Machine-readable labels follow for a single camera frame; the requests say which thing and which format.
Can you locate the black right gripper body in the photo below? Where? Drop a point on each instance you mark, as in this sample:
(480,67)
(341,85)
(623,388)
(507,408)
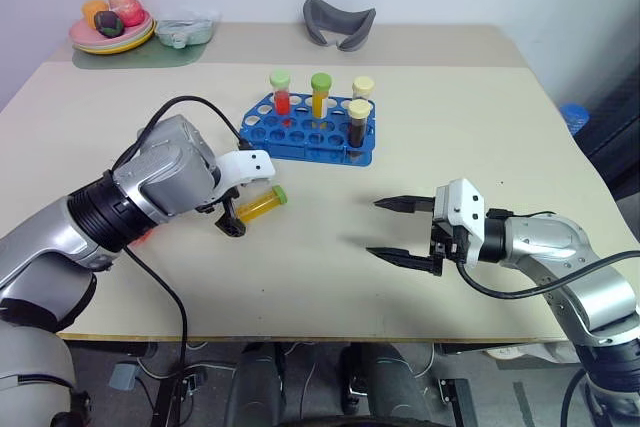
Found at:
(444,243)

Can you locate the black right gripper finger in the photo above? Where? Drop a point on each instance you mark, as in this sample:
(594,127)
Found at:
(407,204)
(410,259)

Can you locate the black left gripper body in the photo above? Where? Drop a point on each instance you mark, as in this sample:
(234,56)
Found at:
(220,203)

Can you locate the yellow test tube green cap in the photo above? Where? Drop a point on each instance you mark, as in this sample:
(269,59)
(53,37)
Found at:
(257,207)

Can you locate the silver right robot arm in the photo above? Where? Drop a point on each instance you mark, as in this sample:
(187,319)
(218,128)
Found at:
(540,242)

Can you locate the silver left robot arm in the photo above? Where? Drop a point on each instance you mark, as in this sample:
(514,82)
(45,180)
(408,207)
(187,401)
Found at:
(165,172)

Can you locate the blue test tube rack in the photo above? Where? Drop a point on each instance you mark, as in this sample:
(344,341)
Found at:
(300,152)

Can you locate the red test tube green cap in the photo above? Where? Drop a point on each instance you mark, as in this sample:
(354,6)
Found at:
(282,103)

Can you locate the brown test tube cream cap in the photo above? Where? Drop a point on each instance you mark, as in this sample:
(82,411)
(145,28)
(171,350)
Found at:
(357,129)

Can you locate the orange test tube green cap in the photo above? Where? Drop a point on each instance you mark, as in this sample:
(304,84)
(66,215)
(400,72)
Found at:
(319,104)

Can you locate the clear test tube cream cap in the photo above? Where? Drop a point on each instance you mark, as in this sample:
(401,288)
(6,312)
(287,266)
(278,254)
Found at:
(363,87)

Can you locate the dark rounded shape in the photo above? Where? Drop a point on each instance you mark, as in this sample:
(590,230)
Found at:
(385,382)
(257,382)

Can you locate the green table mat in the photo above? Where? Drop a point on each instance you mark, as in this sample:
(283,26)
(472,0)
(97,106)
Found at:
(150,58)

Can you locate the black table leg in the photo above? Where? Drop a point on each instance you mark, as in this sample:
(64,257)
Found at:
(167,387)

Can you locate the grey foam face pad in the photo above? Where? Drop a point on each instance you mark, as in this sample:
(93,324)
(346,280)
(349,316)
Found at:
(320,22)

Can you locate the yellow plate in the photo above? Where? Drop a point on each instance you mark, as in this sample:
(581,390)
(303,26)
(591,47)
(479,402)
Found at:
(135,46)

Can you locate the blue bottle cap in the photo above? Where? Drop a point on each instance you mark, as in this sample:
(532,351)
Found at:
(574,117)

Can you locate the stack of coloured plates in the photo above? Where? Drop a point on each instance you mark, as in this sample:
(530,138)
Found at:
(145,34)

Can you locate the grey foot pedal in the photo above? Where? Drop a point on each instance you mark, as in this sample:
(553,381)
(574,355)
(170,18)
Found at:
(123,377)

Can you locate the red toy fruit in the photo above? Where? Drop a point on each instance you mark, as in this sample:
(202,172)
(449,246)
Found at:
(131,14)

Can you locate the black carbon-pattern object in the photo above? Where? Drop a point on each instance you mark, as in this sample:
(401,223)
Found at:
(615,122)

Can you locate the dark purple toy mangosteen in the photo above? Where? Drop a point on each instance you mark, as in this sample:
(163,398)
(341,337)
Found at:
(107,23)

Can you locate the pink plate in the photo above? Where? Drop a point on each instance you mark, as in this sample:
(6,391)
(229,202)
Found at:
(82,34)

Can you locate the orange toy fruit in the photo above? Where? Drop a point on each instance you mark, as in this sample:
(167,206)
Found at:
(92,9)

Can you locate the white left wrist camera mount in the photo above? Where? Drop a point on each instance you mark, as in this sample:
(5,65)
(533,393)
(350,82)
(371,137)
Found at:
(250,164)

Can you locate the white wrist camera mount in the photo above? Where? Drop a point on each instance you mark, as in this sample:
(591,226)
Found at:
(467,207)
(250,164)

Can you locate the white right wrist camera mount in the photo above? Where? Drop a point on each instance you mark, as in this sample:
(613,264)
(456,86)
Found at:
(467,207)

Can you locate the black table leg bracket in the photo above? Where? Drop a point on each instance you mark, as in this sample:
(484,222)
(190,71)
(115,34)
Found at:
(455,399)

